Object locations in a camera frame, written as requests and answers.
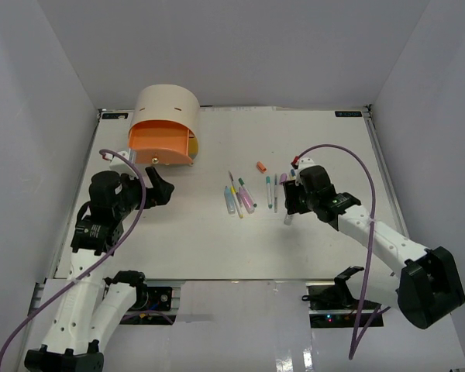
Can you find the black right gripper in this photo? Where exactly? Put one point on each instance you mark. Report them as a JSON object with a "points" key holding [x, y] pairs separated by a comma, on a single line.
{"points": [[291, 191]]}

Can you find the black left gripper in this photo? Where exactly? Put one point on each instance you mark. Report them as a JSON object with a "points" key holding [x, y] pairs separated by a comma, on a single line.
{"points": [[163, 188]]}

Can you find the orange top drawer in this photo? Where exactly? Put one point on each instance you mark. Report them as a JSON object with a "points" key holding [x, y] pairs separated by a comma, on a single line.
{"points": [[164, 139]]}

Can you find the green capped pen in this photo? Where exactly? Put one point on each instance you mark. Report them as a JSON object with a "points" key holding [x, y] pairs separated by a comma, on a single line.
{"points": [[249, 195]]}

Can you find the yellow pen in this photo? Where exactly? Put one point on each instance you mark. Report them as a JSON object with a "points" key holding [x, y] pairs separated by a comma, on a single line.
{"points": [[236, 203]]}

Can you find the thin grey pen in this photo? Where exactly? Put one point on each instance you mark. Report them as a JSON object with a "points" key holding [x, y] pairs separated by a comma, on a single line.
{"points": [[232, 182]]}

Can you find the yellow drawer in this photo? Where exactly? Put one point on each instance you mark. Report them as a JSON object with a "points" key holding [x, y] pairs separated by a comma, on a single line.
{"points": [[193, 147]]}

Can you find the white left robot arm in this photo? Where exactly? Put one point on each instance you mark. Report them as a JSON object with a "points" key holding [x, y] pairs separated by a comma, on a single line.
{"points": [[93, 305]]}

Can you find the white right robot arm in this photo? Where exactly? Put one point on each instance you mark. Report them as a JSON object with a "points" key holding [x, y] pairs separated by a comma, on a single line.
{"points": [[425, 284]]}

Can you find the orange capped clear highlighter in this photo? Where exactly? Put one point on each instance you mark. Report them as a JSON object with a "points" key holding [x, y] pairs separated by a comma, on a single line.
{"points": [[288, 219]]}

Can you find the teal capped pen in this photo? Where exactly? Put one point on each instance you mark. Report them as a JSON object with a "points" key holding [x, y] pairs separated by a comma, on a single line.
{"points": [[270, 203]]}

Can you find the orange pen cap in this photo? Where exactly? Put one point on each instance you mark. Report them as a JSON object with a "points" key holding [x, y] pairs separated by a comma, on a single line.
{"points": [[261, 168]]}

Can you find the pink highlighter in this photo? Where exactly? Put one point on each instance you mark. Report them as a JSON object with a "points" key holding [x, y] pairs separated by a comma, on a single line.
{"points": [[247, 201]]}

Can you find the blue highlighter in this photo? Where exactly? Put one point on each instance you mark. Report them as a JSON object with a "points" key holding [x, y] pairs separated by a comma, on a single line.
{"points": [[230, 203]]}

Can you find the beige cylindrical drawer organizer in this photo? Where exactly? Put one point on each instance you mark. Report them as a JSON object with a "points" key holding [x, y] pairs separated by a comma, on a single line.
{"points": [[167, 102]]}

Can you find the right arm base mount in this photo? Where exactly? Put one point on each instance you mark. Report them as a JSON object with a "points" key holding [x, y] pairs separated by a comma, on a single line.
{"points": [[331, 306]]}

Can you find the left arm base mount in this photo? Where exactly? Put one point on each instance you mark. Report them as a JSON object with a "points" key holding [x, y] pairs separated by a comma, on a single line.
{"points": [[155, 302]]}

